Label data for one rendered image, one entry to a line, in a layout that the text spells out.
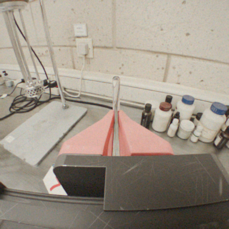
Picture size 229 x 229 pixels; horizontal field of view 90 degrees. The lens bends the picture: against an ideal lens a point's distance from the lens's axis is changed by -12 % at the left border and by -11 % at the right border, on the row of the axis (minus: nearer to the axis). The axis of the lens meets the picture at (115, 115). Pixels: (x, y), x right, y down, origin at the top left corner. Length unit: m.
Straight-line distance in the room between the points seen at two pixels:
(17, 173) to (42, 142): 0.12
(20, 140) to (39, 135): 0.07
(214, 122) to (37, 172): 0.54
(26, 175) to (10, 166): 0.07
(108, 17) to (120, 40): 0.10
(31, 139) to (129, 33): 0.52
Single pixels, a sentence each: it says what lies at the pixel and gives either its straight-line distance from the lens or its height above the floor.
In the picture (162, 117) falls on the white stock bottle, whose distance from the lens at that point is 0.44.
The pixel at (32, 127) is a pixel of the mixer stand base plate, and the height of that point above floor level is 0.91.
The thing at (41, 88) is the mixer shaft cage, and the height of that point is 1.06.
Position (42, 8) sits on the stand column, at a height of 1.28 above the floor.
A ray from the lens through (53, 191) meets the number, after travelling 0.36.
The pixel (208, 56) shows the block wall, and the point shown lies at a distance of 0.56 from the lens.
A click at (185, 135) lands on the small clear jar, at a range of 0.48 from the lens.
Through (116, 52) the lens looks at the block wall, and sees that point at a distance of 0.59.
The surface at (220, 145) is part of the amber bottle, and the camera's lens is 0.52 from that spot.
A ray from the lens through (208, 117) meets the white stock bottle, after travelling 0.47.
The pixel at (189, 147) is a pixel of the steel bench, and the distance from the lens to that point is 0.47.
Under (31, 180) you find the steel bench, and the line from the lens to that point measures 0.42.
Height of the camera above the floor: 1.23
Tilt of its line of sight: 38 degrees down
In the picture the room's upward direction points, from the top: straight up
